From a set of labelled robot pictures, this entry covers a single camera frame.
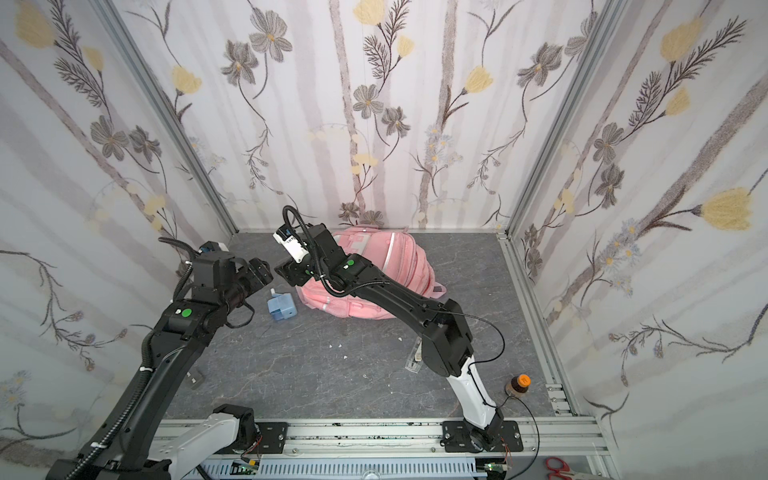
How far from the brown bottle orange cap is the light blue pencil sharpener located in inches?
27.2

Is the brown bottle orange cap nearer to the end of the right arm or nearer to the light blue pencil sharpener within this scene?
the end of the right arm

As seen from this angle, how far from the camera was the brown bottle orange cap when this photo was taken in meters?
0.76

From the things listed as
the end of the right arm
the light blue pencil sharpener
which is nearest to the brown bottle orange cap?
the end of the right arm

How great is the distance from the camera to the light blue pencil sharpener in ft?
3.11
